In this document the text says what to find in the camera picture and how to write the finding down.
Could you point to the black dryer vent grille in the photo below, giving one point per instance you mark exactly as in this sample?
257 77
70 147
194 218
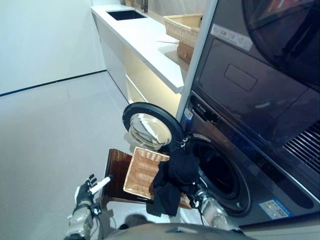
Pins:
305 147

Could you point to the brown acrylic stand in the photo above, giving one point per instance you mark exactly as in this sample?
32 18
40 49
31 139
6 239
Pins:
117 170

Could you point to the small blue washer sticker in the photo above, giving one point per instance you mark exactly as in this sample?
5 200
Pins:
188 116

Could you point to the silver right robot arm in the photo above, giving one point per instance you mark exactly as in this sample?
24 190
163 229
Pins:
215 210

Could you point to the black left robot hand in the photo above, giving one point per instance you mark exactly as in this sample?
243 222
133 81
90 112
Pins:
83 193

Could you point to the black sink basin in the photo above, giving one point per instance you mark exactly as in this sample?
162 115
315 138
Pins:
126 14

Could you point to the light woven tray basket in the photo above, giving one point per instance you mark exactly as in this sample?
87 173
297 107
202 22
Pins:
180 26

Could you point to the white counter cabinet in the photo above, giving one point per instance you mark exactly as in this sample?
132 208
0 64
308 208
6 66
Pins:
140 40

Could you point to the wicker laundry basket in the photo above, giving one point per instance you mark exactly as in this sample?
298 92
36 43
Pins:
142 172

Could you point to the metal sink faucet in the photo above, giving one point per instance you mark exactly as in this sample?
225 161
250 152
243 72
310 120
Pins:
144 5

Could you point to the white dryer label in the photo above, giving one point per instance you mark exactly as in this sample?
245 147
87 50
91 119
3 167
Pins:
230 36

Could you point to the grey front-load washing machine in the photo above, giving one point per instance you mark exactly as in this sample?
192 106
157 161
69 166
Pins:
250 175

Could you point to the round glass washer door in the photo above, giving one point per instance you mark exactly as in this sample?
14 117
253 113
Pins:
150 125

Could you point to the dark grey stacked dryer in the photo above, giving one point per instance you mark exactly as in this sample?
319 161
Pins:
250 87

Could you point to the grey robot torso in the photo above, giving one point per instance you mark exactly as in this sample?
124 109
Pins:
180 232

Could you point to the black garment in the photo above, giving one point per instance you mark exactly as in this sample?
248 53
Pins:
180 167

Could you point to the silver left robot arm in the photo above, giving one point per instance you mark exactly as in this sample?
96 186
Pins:
80 220

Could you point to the blue white energy label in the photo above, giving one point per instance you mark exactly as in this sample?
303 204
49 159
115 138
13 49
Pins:
275 210

